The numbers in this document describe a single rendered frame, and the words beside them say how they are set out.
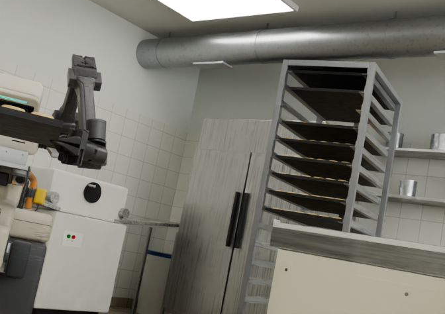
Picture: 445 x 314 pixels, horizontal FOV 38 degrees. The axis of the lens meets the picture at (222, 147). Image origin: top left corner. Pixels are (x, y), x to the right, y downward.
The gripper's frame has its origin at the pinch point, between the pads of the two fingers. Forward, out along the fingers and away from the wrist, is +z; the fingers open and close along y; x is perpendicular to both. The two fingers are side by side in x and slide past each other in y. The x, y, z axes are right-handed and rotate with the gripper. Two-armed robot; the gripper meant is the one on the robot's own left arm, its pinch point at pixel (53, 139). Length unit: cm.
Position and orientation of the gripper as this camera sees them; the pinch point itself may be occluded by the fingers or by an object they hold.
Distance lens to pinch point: 175.2
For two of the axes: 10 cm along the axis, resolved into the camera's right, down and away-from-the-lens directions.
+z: -4.6, -2.3, -8.6
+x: -8.7, -1.0, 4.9
